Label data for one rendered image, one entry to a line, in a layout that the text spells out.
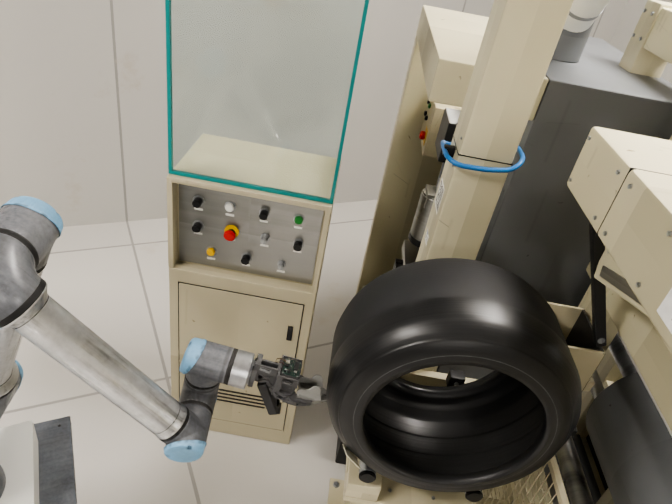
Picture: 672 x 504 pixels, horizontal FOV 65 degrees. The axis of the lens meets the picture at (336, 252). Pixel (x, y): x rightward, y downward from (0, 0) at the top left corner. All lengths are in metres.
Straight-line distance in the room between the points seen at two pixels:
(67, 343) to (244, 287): 0.94
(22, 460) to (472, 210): 1.39
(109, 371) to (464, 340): 0.72
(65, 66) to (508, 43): 2.75
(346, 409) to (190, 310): 1.03
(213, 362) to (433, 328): 0.54
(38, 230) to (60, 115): 2.47
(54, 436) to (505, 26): 1.69
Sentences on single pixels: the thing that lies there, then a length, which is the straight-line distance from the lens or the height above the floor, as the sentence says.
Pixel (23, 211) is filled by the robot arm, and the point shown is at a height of 1.51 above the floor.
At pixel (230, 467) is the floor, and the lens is 2.52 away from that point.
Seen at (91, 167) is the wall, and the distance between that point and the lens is 3.76.
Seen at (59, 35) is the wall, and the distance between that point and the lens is 3.47.
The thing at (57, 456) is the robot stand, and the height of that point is 0.60.
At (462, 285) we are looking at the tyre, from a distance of 1.17.
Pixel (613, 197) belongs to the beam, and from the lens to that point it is 1.15.
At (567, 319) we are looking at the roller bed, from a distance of 1.78.
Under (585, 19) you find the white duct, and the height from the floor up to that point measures 1.93.
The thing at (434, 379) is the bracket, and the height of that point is 0.94.
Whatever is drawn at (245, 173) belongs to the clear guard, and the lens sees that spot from 1.76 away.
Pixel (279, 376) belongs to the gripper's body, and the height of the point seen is 1.15.
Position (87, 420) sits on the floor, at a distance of 2.72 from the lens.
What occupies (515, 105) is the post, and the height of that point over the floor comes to 1.79.
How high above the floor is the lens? 2.11
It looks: 34 degrees down
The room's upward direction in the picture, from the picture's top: 11 degrees clockwise
